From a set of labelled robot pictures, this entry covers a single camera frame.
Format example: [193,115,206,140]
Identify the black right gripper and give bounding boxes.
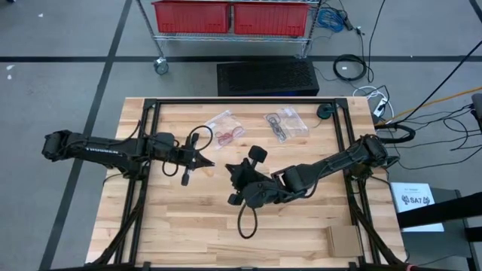
[224,145,288,210]

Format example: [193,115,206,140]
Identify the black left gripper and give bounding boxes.
[150,132,215,187]

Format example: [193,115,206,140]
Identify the black rubber band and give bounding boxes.
[269,118,288,139]
[265,112,282,128]
[271,126,289,143]

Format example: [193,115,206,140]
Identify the black perforated computer case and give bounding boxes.
[215,58,320,97]

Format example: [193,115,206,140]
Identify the rack caster wheel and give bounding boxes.
[152,56,169,76]

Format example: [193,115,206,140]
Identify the brown cardboard piece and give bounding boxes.
[325,224,365,259]

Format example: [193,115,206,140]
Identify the red plastic storage bin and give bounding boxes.
[232,2,310,38]
[151,0,231,34]

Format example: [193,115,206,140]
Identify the white power strip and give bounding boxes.
[372,96,389,117]

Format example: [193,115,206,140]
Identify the white paper sign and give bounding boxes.
[389,181,445,233]

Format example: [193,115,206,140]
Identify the grey side cabinet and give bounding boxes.
[391,186,482,271]

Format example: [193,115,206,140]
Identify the black metal beam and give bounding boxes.
[395,191,482,230]

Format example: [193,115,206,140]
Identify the grey device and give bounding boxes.
[470,93,482,131]

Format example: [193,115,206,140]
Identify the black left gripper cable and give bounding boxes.
[187,125,215,152]

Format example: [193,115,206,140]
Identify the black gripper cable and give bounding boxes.
[187,125,215,152]
[236,202,259,239]

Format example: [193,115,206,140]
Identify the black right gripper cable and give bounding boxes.
[236,202,259,239]

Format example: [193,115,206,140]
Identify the black aluminium table frame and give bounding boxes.
[88,96,410,271]

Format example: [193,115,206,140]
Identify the chrome wire shelf rack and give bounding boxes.
[134,0,325,58]

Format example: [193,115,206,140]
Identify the black cable coil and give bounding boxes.
[332,53,368,82]

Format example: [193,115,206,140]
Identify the white cable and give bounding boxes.
[352,85,395,122]

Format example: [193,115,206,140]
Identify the thick black cable loop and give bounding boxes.
[374,123,417,145]

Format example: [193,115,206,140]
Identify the blue cable coil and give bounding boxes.
[316,7,346,34]

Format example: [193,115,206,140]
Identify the thin black floor cable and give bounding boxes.
[397,103,482,171]

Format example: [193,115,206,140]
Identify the long black cable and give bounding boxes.
[397,48,482,123]

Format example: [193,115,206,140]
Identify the yellow cable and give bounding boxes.
[376,85,482,127]

